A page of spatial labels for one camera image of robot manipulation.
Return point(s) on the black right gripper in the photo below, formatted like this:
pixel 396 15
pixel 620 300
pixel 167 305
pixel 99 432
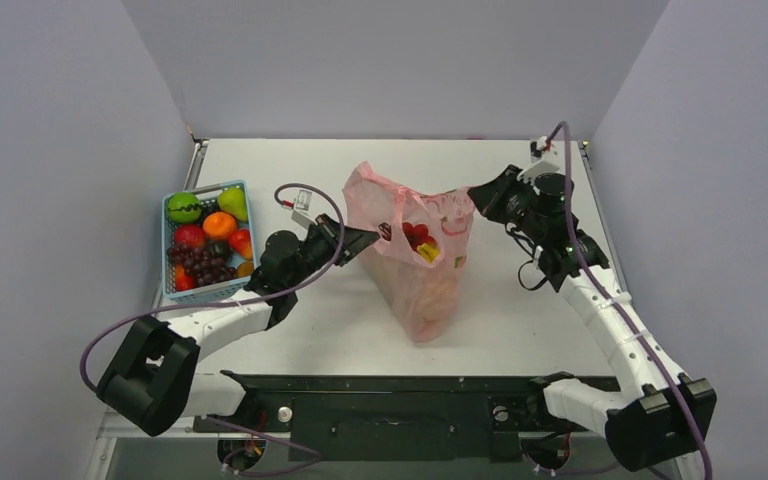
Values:
pixel 499 196

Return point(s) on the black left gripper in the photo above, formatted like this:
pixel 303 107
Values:
pixel 355 241

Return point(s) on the pink plastic bag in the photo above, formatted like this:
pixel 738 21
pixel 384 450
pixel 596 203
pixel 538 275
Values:
pixel 422 296

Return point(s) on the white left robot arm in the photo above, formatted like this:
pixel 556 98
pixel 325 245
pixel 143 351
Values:
pixel 152 379

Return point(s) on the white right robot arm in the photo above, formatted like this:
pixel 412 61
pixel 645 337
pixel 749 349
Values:
pixel 658 412

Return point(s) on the red fake fruit in bag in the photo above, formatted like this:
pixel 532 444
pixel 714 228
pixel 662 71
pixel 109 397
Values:
pixel 418 234

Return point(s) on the yellow fake fruit in bag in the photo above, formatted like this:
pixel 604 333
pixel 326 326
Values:
pixel 428 251

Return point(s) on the small orange fake fruit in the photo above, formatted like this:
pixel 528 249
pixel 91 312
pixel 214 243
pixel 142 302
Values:
pixel 245 269

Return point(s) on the red yellow fake mango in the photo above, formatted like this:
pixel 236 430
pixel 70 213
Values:
pixel 240 241

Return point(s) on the green fake pear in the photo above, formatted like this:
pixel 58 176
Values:
pixel 233 202

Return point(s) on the orange fake orange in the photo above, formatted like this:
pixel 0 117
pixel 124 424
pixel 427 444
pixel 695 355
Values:
pixel 218 226

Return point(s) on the purple fake grapes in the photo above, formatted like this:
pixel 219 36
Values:
pixel 211 263

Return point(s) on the red fake apple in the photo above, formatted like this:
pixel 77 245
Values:
pixel 191 235

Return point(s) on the red fake strawberry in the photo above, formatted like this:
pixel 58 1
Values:
pixel 184 278

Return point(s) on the blue plastic basket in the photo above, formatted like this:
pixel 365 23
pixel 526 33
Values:
pixel 215 292

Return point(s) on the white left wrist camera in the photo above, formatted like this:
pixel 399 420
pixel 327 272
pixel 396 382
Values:
pixel 306 207

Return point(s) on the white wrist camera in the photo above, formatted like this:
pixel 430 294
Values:
pixel 542 159
pixel 306 207

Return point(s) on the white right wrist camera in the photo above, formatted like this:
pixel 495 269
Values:
pixel 542 159

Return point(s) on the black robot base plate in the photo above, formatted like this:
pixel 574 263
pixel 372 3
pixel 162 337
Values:
pixel 395 418

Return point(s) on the aluminium frame rail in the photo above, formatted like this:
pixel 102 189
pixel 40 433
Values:
pixel 115 433

